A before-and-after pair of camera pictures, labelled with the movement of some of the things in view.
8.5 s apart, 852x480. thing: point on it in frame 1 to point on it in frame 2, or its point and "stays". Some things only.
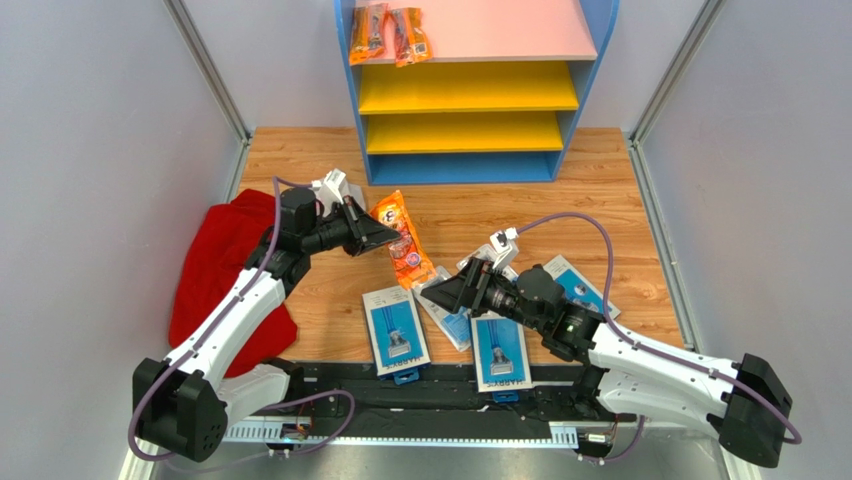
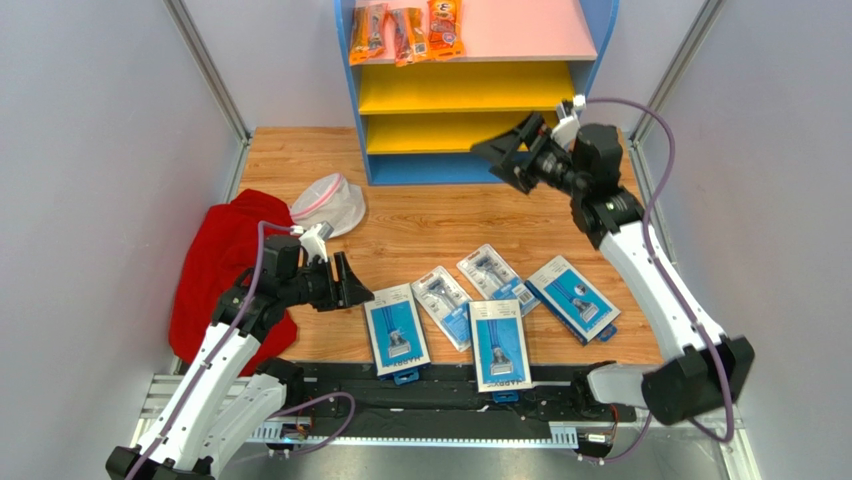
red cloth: x=225 y=243 stays
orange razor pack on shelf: x=367 y=31 stays
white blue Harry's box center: x=500 y=355 stays
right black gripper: x=475 y=287 to x=525 y=156
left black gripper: x=363 y=231 to x=348 y=291
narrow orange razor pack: x=412 y=44 stays
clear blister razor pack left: x=456 y=325 stays
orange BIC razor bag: x=411 y=260 to x=445 y=30
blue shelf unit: x=496 y=102 stays
